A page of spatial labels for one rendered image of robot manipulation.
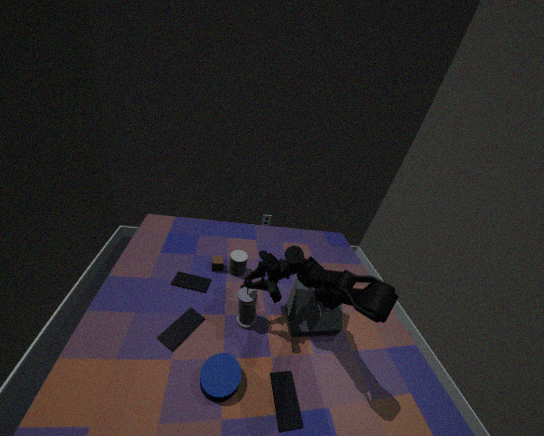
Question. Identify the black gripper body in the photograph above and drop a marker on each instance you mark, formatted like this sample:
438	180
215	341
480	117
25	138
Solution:
272	282

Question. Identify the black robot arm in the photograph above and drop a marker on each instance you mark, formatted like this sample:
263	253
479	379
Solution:
332	287

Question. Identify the dark grey cylinder with light top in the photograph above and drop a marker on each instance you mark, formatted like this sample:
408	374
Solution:
237	263

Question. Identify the blue cylinder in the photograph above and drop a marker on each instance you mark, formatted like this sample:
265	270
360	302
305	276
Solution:
220	377

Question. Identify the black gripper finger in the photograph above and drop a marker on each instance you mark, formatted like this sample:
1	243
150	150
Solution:
258	285
257	273

